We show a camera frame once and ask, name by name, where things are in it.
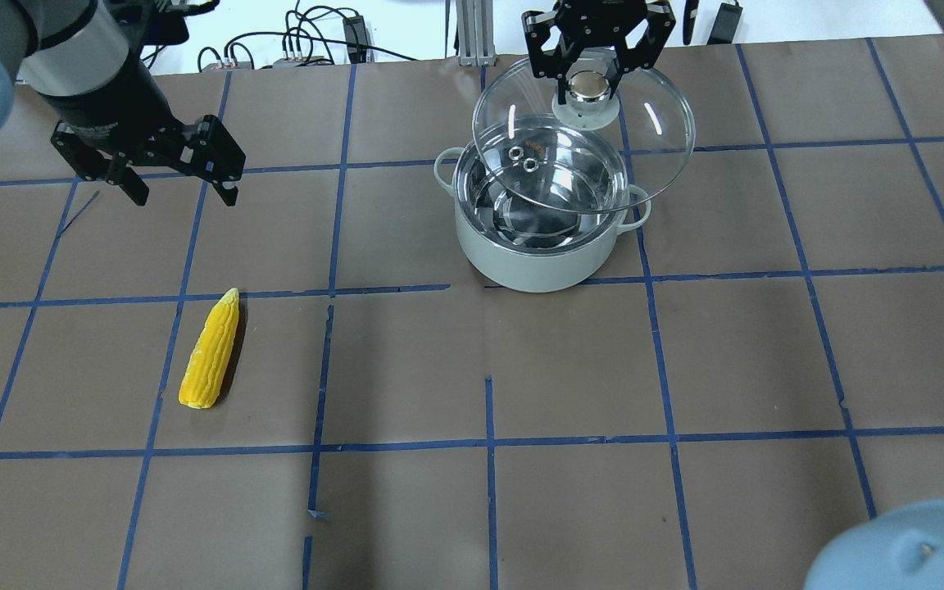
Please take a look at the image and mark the white cooking pot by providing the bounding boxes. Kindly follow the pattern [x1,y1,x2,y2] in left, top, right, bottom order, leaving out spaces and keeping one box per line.
[434,116,651,293]

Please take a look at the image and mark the aluminium frame post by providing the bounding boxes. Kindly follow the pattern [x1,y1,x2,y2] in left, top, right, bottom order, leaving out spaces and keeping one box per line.
[456,1,497,67]

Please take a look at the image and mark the yellow corn cob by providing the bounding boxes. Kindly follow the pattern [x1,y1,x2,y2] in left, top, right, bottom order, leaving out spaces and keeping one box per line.
[179,288,241,408]

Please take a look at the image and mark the glass pot lid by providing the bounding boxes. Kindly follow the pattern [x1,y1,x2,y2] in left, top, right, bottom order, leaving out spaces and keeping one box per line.
[472,49,697,216]

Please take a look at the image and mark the brown paper table cover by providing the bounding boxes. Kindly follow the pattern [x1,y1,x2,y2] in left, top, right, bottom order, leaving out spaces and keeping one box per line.
[0,33,944,590]

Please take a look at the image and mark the black gripper body over pot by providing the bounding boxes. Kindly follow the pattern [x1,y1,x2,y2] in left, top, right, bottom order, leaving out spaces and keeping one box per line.
[521,1,677,62]

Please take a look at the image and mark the black gripper body for corn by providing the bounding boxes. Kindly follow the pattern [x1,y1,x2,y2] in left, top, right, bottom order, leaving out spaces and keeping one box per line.
[50,78,246,184]

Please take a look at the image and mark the silver robot arm with corn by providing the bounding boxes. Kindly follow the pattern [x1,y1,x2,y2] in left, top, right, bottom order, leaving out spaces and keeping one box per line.
[0,1,677,207]

